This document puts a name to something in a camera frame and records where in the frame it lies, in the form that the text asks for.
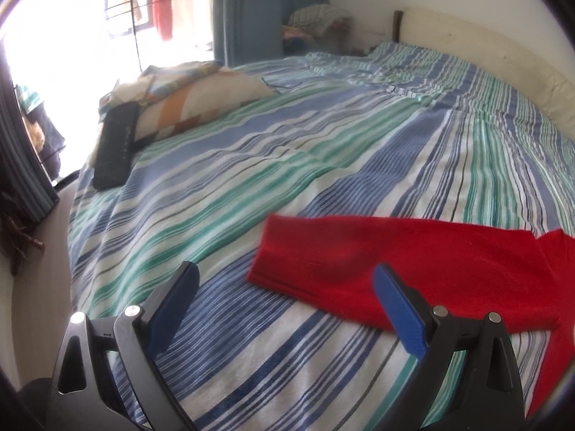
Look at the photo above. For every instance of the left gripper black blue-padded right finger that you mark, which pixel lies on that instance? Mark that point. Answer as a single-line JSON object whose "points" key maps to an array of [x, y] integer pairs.
{"points": [[466, 376]]}

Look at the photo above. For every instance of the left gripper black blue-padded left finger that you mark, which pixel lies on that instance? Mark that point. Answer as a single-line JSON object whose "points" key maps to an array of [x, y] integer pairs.
{"points": [[83, 393]]}

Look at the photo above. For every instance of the red knit sweater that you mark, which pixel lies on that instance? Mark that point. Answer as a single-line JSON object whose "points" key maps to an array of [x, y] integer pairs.
{"points": [[472, 270]]}

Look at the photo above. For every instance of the pile of clothes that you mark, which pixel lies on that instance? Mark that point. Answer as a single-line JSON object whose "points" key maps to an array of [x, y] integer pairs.
{"points": [[317, 28]]}

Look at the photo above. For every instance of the blue green striped bedspread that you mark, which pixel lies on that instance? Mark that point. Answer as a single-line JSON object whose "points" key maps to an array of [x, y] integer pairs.
{"points": [[404, 132]]}

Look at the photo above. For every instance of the colourful patterned pillow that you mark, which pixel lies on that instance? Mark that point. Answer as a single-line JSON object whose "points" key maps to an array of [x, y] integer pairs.
{"points": [[174, 99]]}

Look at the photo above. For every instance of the cream padded headboard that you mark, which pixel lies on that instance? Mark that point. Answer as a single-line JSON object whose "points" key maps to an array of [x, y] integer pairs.
{"points": [[531, 75]]}

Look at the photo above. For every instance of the red garment hanging outside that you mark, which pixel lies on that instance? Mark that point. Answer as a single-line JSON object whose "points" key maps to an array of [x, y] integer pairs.
{"points": [[162, 18]]}

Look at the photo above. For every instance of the teal curtain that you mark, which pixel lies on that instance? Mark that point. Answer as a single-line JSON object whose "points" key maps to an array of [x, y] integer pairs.
{"points": [[246, 31]]}

